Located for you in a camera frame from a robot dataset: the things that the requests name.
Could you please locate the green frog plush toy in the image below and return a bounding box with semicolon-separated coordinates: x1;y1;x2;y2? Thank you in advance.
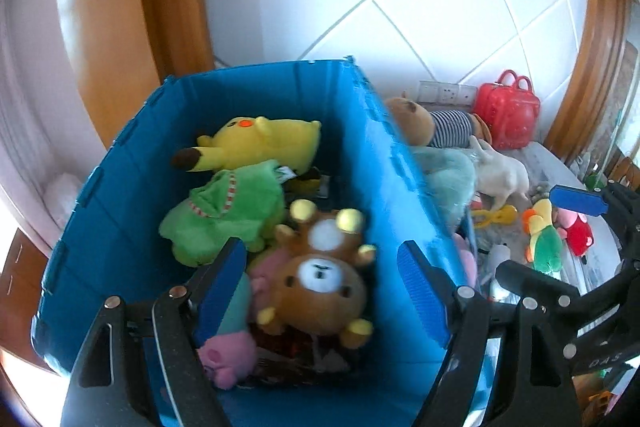
158;159;290;268

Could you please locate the yellow Pikachu plush toy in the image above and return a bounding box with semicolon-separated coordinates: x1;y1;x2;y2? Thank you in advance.
171;116;321;174

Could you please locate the green parrot plush toy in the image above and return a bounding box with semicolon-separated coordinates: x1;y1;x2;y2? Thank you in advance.
522;198;563;275

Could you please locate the pink pig plush toy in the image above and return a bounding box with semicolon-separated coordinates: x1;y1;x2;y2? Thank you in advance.
554;208;594;258

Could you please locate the white dog plush toy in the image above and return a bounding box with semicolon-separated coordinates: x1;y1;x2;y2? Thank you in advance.
470;135;529;211

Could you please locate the pink plush toy in bin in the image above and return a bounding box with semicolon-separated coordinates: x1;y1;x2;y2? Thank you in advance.
196;331;257;390

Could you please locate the light teal plush toy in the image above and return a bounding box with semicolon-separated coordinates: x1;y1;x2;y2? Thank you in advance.
411;146;476;232

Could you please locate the red toy suitcase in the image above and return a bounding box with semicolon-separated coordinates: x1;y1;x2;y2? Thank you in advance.
472;69;540;150

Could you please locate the blue storage bin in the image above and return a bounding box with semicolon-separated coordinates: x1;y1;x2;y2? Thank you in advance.
32;60;492;426

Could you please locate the brown capybara plush striped shirt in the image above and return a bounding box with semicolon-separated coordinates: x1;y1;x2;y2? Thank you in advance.
384;95;492;148

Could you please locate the brown bear plush toy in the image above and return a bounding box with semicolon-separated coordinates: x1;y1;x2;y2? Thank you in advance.
256;199;376;349

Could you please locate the beige window curtain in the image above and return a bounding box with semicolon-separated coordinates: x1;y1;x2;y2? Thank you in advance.
1;0;105;251

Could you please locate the white wall socket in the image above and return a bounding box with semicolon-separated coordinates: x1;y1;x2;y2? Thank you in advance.
416;81;477;107

